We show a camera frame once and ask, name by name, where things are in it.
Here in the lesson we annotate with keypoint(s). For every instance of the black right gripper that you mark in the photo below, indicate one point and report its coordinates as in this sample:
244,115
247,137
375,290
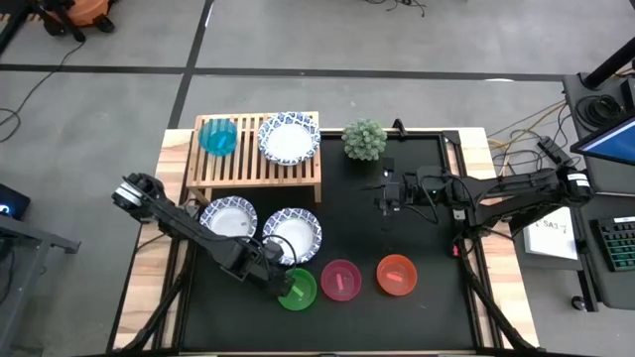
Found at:
399,192

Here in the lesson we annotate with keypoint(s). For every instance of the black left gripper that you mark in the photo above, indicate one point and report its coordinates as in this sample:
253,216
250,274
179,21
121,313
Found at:
279,280

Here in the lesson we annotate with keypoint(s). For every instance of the green plastic bowl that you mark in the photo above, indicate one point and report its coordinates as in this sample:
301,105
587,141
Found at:
302,295

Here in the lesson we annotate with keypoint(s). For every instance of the blue patterned paper bowl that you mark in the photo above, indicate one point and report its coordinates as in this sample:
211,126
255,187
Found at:
230,218
297,233
289,141

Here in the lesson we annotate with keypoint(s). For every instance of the pink plastic bowl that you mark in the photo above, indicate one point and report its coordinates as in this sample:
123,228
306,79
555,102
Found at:
341,280

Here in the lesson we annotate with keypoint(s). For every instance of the blue plastic bowl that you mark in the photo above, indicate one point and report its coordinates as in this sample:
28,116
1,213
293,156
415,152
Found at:
218,137

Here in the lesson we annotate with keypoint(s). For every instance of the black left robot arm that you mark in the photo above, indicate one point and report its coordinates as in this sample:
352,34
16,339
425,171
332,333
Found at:
198,233

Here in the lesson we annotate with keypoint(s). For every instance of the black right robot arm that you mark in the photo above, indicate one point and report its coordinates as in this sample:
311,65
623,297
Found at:
521,191

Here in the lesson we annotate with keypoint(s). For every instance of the wooden slatted shelf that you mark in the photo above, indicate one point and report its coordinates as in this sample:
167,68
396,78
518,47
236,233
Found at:
245,163

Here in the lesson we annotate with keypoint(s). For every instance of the green artificial plant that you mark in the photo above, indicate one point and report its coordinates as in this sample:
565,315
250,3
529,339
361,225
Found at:
364,140

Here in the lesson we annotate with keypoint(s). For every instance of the black clamp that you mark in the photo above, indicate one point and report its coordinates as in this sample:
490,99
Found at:
398,128

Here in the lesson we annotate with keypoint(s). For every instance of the black table mat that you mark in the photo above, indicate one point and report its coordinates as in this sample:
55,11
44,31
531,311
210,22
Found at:
347,322

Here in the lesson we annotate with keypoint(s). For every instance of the orange plastic bowl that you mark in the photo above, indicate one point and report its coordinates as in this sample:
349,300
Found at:
397,275

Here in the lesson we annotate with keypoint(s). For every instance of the red button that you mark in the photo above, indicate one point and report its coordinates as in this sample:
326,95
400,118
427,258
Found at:
455,251

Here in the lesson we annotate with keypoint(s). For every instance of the black power strip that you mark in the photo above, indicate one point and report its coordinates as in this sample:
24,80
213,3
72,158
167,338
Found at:
553,150

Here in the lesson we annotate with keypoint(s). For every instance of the black caster wheel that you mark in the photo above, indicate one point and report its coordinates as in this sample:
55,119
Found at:
578,302

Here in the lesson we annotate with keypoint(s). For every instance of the computer monitor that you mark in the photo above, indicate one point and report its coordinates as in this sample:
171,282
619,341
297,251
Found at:
612,141

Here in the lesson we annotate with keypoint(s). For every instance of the backlit black keyboard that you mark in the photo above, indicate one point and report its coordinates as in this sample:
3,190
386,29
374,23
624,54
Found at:
617,243

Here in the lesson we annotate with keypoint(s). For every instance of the black desk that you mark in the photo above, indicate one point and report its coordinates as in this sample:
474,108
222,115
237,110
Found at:
612,292

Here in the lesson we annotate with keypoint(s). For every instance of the grey side cart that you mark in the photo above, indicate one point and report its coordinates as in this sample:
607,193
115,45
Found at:
30,238

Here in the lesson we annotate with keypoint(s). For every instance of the black pole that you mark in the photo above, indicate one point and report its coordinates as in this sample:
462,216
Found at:
610,64

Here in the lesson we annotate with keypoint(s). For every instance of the black device with blue light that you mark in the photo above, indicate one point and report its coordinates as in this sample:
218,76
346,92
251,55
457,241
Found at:
12,201

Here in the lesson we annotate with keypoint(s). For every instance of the orange shop vacuum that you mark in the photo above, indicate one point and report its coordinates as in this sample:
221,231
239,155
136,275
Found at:
87,12

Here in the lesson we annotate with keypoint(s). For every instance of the black stand leg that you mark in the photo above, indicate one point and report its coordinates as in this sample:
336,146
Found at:
15,27

